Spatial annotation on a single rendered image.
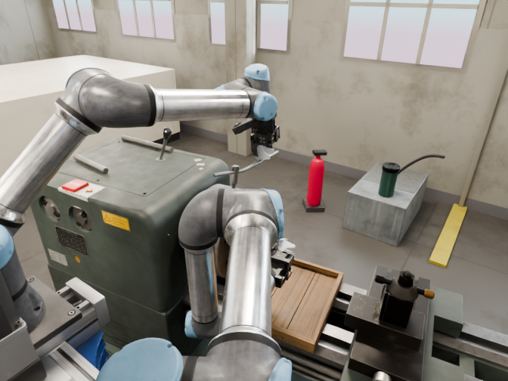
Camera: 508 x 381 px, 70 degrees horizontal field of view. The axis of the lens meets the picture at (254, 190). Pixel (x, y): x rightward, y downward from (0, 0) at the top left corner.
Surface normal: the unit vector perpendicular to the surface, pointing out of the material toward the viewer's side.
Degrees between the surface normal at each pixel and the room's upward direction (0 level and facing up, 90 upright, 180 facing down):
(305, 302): 0
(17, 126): 90
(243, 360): 8
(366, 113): 90
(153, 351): 8
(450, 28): 90
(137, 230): 90
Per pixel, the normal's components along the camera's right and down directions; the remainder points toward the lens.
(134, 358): -0.12, -0.88
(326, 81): -0.58, 0.38
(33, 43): 0.82, 0.28
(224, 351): -0.39, -0.76
